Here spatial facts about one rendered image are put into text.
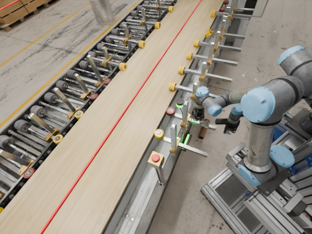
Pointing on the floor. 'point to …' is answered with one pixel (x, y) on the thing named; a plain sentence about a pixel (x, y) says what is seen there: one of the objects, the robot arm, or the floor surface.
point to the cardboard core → (203, 131)
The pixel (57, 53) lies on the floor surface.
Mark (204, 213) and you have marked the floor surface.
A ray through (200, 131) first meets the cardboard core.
